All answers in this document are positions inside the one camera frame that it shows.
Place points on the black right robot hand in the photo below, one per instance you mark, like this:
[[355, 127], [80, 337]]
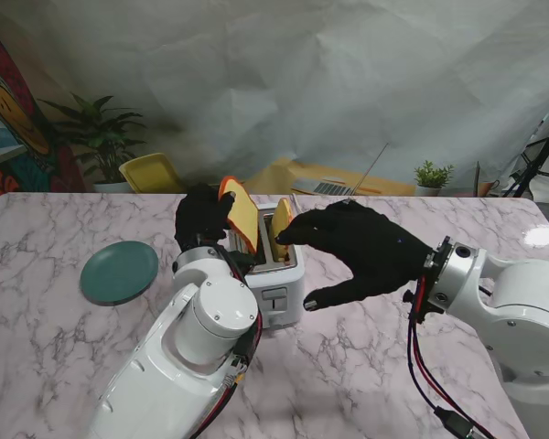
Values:
[[375, 251]]

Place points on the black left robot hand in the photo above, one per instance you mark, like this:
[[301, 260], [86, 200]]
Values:
[[199, 215]]

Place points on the toy toast slice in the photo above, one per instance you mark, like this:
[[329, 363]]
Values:
[[281, 217], [244, 215]]

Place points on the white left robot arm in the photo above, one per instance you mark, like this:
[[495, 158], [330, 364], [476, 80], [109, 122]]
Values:
[[174, 366]]

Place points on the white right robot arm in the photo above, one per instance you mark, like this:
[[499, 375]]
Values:
[[521, 320]]

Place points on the yellow plastic chair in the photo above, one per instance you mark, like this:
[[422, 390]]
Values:
[[151, 174]]

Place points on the silver open laptop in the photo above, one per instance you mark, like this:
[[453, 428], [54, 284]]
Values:
[[325, 186]]

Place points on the white two-slot toaster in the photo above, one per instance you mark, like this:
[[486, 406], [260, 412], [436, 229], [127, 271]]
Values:
[[297, 283]]

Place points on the yellow desk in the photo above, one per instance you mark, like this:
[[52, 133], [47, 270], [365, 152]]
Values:
[[279, 176]]

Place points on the small green potted plant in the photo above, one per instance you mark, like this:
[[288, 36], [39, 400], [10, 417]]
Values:
[[432, 176]]

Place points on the teal round plate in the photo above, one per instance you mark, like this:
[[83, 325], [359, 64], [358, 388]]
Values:
[[119, 274]]

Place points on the large leafy potted plant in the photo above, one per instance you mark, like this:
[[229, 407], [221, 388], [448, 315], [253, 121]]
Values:
[[103, 132]]

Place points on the white backdrop sheet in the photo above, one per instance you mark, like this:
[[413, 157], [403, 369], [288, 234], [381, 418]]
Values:
[[302, 68]]

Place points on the black tripod stand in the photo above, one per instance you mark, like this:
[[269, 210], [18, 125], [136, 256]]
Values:
[[546, 146]]

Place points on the colourful mural banner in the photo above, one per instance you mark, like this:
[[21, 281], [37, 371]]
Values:
[[9, 114]]

